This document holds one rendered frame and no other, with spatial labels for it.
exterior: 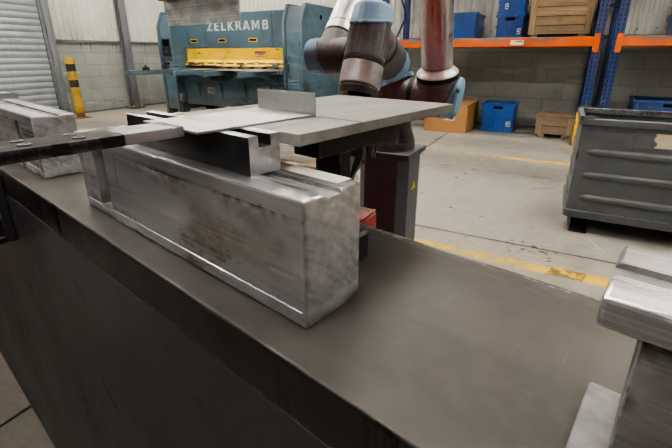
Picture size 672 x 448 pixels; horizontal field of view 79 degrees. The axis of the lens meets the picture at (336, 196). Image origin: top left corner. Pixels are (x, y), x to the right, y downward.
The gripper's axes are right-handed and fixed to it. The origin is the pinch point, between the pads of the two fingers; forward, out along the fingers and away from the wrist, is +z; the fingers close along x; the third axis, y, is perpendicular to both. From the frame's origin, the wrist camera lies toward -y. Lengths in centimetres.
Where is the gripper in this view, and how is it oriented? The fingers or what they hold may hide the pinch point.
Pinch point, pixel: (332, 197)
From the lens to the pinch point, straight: 72.4
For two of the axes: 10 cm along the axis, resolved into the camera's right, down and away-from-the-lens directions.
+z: -1.8, 9.8, 0.2
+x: -8.6, -1.7, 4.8
